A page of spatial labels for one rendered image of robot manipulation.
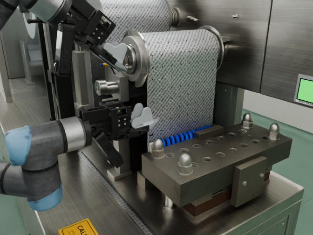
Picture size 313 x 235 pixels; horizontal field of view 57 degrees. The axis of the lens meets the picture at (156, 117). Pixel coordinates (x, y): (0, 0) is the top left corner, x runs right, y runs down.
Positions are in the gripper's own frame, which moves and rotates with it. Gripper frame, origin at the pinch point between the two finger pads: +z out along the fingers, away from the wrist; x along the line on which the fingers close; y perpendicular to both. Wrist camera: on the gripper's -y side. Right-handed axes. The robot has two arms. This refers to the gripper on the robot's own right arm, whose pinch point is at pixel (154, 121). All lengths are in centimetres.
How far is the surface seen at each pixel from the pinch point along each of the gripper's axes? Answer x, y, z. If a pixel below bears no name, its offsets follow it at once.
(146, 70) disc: -0.7, 14.4, -2.5
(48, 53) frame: 43.4, 13.7, -14.7
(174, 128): -0.2, -3.6, 6.7
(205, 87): -0.3, 6.9, 17.4
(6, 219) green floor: 130, -109, -37
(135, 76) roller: 3.2, 12.2, -3.5
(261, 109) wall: 153, -95, 263
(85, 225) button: -8.7, -16.5, -24.1
